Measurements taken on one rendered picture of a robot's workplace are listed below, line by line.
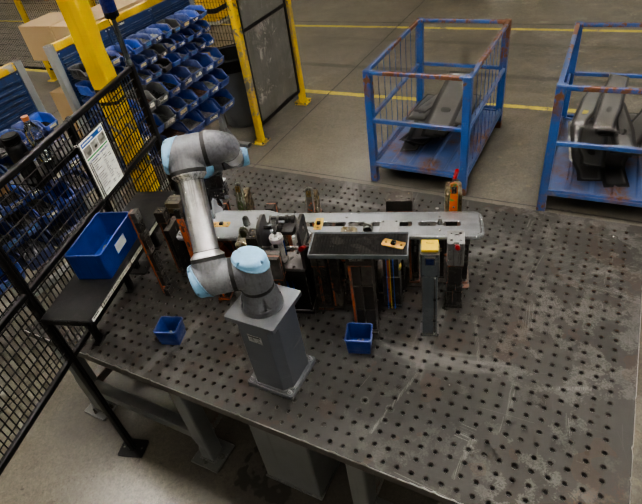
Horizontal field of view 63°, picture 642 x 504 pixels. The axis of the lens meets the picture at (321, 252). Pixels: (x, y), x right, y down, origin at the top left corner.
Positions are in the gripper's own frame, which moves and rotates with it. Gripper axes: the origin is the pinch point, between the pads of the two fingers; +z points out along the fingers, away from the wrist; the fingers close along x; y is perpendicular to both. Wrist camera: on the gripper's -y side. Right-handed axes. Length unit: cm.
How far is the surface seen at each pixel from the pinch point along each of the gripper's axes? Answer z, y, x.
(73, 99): -4, -145, 124
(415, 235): 7, 90, -9
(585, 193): 86, 200, 138
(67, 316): 6, -43, -63
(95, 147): -29, -55, 9
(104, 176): -15, -55, 7
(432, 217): 7, 97, 4
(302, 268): 11, 44, -26
